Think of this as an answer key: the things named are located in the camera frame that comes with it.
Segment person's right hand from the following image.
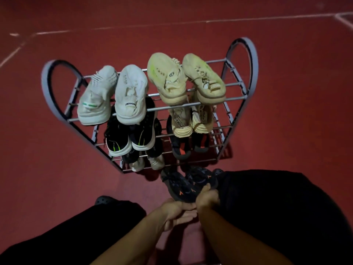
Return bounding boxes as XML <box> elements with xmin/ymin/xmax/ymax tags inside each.
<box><xmin>196</xmin><ymin>183</ymin><xmax>221</xmax><ymax>211</ymax></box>

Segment person's left hand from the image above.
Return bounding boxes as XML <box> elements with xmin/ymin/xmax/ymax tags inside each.
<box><xmin>158</xmin><ymin>198</ymin><xmax>198</xmax><ymax>232</ymax></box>

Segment black sneaker with orange marks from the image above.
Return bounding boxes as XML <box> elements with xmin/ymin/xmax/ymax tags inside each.
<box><xmin>161</xmin><ymin>168</ymin><xmax>205</xmax><ymax>203</ymax></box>
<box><xmin>186</xmin><ymin>166</ymin><xmax>224</xmax><ymax>191</ymax></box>

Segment person's right forearm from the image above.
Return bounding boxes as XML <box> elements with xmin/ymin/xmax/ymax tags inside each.
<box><xmin>197</xmin><ymin>206</ymin><xmax>293</xmax><ymax>265</ymax></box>

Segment person's left forearm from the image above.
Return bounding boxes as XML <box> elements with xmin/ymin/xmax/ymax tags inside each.
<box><xmin>90</xmin><ymin>207</ymin><xmax>166</xmax><ymax>265</ymax></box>

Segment black and red sneaker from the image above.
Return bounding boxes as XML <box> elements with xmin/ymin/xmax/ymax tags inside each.
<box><xmin>192</xmin><ymin>132</ymin><xmax>210</xmax><ymax>153</ymax></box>
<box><xmin>167</xmin><ymin>116</ymin><xmax>191</xmax><ymax>160</ymax></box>

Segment black shoe with white toe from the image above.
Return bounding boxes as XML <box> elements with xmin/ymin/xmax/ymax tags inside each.
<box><xmin>122</xmin><ymin>150</ymin><xmax>145</xmax><ymax>172</ymax></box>
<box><xmin>146</xmin><ymin>119</ymin><xmax>165</xmax><ymax>171</ymax></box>

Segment beige knit sneaker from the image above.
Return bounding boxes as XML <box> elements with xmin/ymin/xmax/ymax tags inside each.
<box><xmin>168</xmin><ymin>105</ymin><xmax>193</xmax><ymax>138</ymax></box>
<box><xmin>191</xmin><ymin>92</ymin><xmax>216</xmax><ymax>134</ymax></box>

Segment person's black shoe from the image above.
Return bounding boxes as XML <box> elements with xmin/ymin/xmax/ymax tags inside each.
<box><xmin>95</xmin><ymin>195</ymin><xmax>120</xmax><ymax>206</ymax></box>

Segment black sneaker with white sole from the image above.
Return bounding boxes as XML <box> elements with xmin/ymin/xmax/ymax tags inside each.
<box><xmin>104</xmin><ymin>106</ymin><xmax>133</xmax><ymax>157</ymax></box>
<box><xmin>130</xmin><ymin>96</ymin><xmax>158</xmax><ymax>151</ymax></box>

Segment person's right leg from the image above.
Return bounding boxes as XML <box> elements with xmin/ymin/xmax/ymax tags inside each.
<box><xmin>215</xmin><ymin>169</ymin><xmax>353</xmax><ymax>265</ymax></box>

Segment person's leg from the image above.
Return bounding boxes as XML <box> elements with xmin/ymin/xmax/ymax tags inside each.
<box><xmin>0</xmin><ymin>200</ymin><xmax>147</xmax><ymax>265</ymax></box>
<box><xmin>215</xmin><ymin>169</ymin><xmax>353</xmax><ymax>265</ymax></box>

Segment cream chunky sneaker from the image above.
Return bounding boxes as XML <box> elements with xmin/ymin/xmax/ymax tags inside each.
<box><xmin>182</xmin><ymin>53</ymin><xmax>227</xmax><ymax>105</ymax></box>
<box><xmin>147</xmin><ymin>52</ymin><xmax>189</xmax><ymax>106</ymax></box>

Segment person's left leg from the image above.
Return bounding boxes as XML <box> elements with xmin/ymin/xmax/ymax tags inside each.
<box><xmin>0</xmin><ymin>200</ymin><xmax>147</xmax><ymax>265</ymax></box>

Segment grey metal shoe rack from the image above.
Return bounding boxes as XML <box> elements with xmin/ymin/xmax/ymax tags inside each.
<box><xmin>41</xmin><ymin>37</ymin><xmax>259</xmax><ymax>174</ymax></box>

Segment plain white sneaker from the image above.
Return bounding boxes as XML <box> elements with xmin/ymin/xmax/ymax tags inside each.
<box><xmin>115</xmin><ymin>64</ymin><xmax>149</xmax><ymax>125</ymax></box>

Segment white sneaker with green stripe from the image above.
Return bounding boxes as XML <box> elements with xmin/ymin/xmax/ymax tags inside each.
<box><xmin>77</xmin><ymin>65</ymin><xmax>119</xmax><ymax>126</ymax></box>

